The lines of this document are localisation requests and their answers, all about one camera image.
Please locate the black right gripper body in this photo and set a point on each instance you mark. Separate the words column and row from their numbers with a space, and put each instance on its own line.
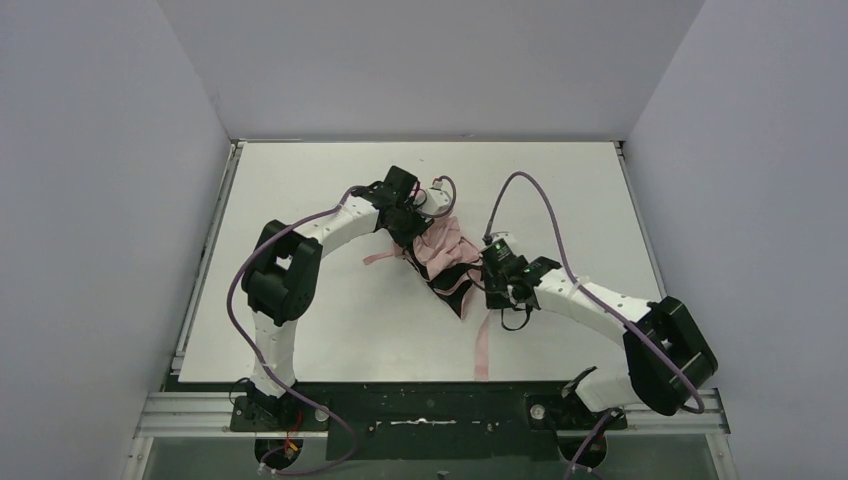
column 493, row 281

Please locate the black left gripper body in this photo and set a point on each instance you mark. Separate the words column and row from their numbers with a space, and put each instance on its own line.
column 411, row 234

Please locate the pink and black umbrella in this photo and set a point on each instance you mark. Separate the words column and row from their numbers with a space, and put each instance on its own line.
column 448, row 262

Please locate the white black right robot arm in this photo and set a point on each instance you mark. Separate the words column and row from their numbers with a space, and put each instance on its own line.
column 665, row 353

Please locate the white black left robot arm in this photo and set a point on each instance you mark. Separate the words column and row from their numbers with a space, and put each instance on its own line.
column 280, row 277

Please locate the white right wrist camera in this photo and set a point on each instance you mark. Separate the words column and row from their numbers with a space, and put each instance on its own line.
column 506, row 236

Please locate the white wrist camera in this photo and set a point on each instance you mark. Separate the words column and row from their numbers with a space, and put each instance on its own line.
column 506, row 236
column 436, row 203

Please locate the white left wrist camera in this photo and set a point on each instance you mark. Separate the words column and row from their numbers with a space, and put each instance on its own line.
column 436, row 203

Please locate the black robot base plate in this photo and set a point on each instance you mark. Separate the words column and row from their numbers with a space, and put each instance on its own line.
column 533, row 420

